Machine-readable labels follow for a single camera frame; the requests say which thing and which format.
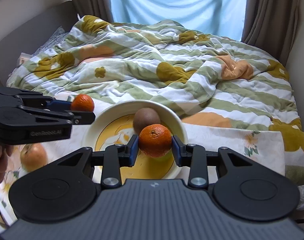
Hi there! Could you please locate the orange tangerine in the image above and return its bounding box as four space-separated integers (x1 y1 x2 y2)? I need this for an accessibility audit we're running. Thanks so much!
138 124 172 158

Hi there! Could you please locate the brown kiwi fruit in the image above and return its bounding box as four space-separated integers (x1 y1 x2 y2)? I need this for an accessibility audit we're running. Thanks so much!
133 108 161 134

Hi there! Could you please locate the light blue window sheet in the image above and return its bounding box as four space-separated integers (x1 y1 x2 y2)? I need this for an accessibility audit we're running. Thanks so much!
110 0 246 41

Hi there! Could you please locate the cream duck pattern bowl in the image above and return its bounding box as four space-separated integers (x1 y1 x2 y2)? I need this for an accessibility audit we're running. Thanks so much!
83 100 188 182

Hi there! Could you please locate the brown right curtain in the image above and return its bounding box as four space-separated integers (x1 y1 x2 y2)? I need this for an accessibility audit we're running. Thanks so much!
241 0 299 65

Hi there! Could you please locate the striped floral quilt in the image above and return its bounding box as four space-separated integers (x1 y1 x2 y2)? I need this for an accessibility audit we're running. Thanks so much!
6 15 304 185

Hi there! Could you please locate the red yellow apple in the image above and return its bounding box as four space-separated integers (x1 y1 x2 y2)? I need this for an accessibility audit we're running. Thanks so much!
20 143 48 172

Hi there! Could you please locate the white floral tablecloth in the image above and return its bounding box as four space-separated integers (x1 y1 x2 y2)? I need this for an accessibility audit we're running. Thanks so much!
0 107 285 224

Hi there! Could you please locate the grey bed headboard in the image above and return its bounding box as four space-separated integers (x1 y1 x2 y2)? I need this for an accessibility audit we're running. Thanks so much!
0 1 78 85

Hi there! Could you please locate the small orange mandarin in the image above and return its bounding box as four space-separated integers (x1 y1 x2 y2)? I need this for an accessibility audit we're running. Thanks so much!
70 94 95 112

